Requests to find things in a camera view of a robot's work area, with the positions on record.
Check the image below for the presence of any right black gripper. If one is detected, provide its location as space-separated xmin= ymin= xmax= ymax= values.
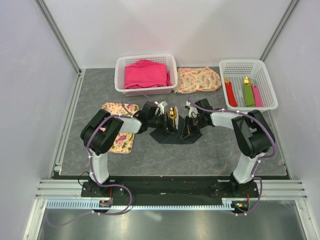
xmin=180 ymin=115 xmax=207 ymax=140

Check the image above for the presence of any pink folded cloth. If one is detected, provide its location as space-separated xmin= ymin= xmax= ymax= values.
xmin=124 ymin=59 xmax=172 ymax=89

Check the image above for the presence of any floral placemat tray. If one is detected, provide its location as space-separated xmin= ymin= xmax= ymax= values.
xmin=102 ymin=102 xmax=139 ymax=154

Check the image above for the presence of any green napkin roll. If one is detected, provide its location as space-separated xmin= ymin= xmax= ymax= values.
xmin=243 ymin=76 xmax=255 ymax=108

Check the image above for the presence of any black paper napkin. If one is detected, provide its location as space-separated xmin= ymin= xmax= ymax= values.
xmin=149 ymin=116 xmax=203 ymax=145

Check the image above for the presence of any silver table knife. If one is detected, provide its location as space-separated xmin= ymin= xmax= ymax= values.
xmin=174 ymin=106 xmax=179 ymax=130

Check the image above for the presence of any gold spoon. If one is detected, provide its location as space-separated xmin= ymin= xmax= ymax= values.
xmin=169 ymin=107 xmax=177 ymax=128

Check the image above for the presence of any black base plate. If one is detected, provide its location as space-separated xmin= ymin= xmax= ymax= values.
xmin=81 ymin=175 xmax=260 ymax=199

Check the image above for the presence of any purple cable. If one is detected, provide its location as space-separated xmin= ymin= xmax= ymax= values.
xmin=45 ymin=91 xmax=161 ymax=228
xmin=187 ymin=96 xmax=277 ymax=216

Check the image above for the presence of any aluminium frame post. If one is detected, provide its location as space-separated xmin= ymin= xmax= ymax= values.
xmin=259 ymin=0 xmax=300 ymax=62
xmin=34 ymin=0 xmax=83 ymax=75

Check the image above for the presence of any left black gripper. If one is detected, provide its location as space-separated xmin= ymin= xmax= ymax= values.
xmin=147 ymin=112 xmax=177 ymax=134

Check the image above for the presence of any left aluminium frame post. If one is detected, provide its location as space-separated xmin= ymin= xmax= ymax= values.
xmin=34 ymin=0 xmax=83 ymax=75

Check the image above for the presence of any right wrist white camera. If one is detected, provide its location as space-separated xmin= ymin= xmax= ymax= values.
xmin=184 ymin=101 xmax=198 ymax=119

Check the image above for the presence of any wrist white camera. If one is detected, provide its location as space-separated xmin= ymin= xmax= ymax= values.
xmin=184 ymin=101 xmax=198 ymax=119
xmin=154 ymin=101 xmax=168 ymax=115

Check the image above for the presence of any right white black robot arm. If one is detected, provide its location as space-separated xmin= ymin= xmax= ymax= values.
xmin=180 ymin=98 xmax=277 ymax=197

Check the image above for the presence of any right aluminium frame post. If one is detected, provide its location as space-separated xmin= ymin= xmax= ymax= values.
xmin=259 ymin=0 xmax=300 ymax=62

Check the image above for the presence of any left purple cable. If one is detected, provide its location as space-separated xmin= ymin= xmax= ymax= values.
xmin=45 ymin=91 xmax=161 ymax=228

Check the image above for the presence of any front aluminium rail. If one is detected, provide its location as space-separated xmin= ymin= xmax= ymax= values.
xmin=35 ymin=179 xmax=308 ymax=201

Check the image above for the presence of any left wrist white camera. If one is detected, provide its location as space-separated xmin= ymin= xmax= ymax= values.
xmin=154 ymin=101 xmax=168 ymax=115

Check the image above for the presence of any red napkin roll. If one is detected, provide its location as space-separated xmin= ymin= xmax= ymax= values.
xmin=224 ymin=77 xmax=238 ymax=107

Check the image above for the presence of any floral drawstring pouch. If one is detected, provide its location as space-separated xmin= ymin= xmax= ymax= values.
xmin=173 ymin=67 xmax=222 ymax=94

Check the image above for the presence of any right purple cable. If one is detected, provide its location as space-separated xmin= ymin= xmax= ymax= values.
xmin=187 ymin=96 xmax=277 ymax=216

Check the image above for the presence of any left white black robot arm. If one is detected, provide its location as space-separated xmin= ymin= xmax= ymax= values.
xmin=80 ymin=101 xmax=178 ymax=197

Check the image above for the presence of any pink napkin roll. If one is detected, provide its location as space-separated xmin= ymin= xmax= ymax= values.
xmin=251 ymin=84 xmax=263 ymax=108

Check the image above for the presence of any white basket with pink cloth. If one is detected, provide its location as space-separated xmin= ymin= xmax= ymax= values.
xmin=114 ymin=53 xmax=178 ymax=96

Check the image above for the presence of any white basket with rolls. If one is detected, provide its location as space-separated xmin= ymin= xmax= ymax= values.
xmin=219 ymin=59 xmax=278 ymax=112

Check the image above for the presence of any blue slotted cable duct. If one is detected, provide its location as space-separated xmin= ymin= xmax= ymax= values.
xmin=46 ymin=199 xmax=243 ymax=211

